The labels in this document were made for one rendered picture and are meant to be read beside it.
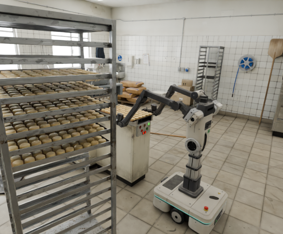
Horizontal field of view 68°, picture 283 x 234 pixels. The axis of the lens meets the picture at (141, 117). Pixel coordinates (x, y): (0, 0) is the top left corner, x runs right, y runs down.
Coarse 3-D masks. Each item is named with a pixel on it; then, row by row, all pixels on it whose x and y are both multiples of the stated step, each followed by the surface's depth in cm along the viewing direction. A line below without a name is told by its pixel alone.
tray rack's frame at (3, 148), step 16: (32, 16) 116; (48, 16) 97; (64, 16) 101; (80, 16) 106; (0, 112) 95; (0, 128) 97; (0, 144) 98; (0, 160) 141; (16, 208) 111; (16, 224) 113; (64, 224) 188
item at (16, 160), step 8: (96, 136) 150; (64, 144) 136; (72, 144) 136; (80, 144) 141; (88, 144) 137; (32, 152) 128; (40, 152) 124; (48, 152) 125; (56, 152) 126; (64, 152) 128; (16, 160) 115; (24, 160) 119; (32, 160) 116
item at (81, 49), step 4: (80, 36) 153; (80, 40) 154; (80, 48) 155; (80, 52) 156; (80, 64) 159; (84, 152) 182; (84, 160) 185; (88, 168) 187; (88, 176) 190; (88, 212) 200
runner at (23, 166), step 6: (96, 144) 136; (102, 144) 139; (108, 144) 142; (78, 150) 129; (84, 150) 131; (90, 150) 134; (54, 156) 120; (60, 156) 122; (66, 156) 125; (30, 162) 112; (36, 162) 114; (42, 162) 116; (12, 168) 107; (18, 168) 109; (24, 168) 111
